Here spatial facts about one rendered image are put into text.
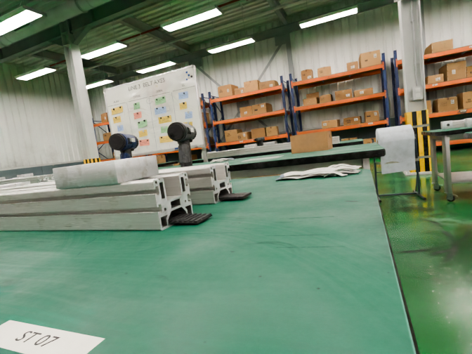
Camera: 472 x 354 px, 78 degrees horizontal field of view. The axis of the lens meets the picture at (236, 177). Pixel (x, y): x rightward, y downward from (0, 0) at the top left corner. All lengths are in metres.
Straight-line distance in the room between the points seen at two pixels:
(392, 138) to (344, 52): 7.49
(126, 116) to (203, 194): 3.80
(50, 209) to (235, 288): 0.50
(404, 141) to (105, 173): 3.69
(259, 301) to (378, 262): 0.12
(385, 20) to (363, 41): 0.81
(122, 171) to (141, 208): 0.07
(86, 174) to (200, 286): 0.36
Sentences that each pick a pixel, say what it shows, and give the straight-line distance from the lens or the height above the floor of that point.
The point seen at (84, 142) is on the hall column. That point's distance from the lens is 9.43.
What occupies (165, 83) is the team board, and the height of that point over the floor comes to 1.82.
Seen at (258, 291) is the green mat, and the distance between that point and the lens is 0.26.
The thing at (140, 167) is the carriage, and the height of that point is 0.88.
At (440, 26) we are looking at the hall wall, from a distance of 11.51.
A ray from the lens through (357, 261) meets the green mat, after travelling 0.31.
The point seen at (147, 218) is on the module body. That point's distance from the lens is 0.51.
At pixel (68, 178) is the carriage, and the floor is 0.88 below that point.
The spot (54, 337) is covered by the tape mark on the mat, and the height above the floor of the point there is 0.78.
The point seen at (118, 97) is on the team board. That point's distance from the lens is 4.52.
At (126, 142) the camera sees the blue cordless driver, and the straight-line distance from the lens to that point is 1.08.
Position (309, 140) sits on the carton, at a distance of 2.47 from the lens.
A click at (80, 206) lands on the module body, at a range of 0.62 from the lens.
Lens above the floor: 0.90
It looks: 6 degrees down
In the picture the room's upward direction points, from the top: 8 degrees counter-clockwise
